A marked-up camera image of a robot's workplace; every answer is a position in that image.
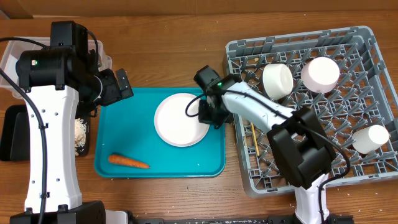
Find white bowl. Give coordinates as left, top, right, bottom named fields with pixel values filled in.
left=262, top=63, right=294, bottom=100
left=301, top=57, right=340, bottom=93

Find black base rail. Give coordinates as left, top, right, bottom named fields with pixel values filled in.
left=127, top=214, right=355, bottom=224

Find grey dishwasher rack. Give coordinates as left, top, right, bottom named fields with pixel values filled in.
left=223, top=26, right=397, bottom=187

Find black tray bin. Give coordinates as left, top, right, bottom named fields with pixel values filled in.
left=1, top=105, right=90, bottom=161

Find white plate with food scraps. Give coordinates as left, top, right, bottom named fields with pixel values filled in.
left=154, top=93, right=210, bottom=147

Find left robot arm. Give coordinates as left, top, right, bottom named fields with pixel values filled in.
left=10, top=21, right=134, bottom=223

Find clear plastic bin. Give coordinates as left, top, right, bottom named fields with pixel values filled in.
left=1, top=37, right=113, bottom=100

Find orange carrot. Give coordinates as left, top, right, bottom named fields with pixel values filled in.
left=108, top=154, right=150, bottom=169

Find wooden chopstick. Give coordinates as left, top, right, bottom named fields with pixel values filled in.
left=250, top=122, right=260, bottom=157

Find white cup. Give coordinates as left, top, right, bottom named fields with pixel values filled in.
left=353, top=124, right=389, bottom=154

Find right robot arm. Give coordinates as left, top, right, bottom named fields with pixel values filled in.
left=193, top=66, right=336, bottom=223

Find teal serving tray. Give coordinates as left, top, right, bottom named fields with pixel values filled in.
left=94, top=88, right=226, bottom=178

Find rice and peanut scraps pile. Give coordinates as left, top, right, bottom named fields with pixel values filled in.
left=75, top=118, right=87, bottom=156

